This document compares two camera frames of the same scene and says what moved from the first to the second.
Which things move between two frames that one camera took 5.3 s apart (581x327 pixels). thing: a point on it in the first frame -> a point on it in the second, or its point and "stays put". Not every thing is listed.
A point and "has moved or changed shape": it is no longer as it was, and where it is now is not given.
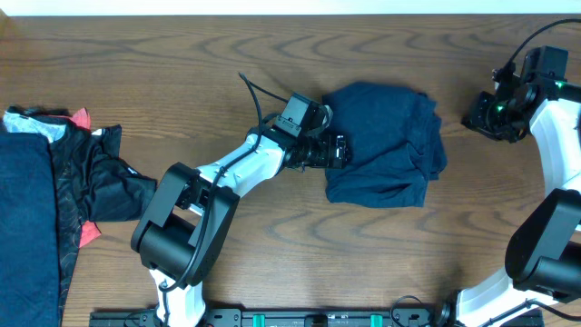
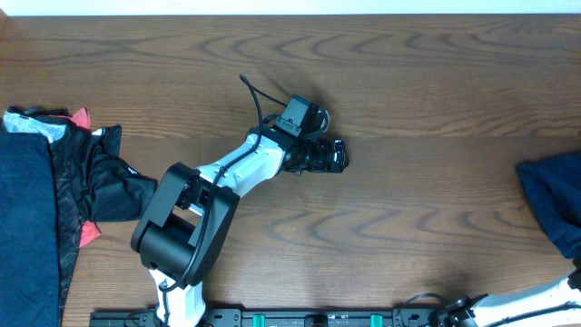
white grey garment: (22, 123) stays put
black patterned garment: (92, 182) stays put
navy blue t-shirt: (397, 144) has moved or changed shape
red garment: (81, 118) stays put
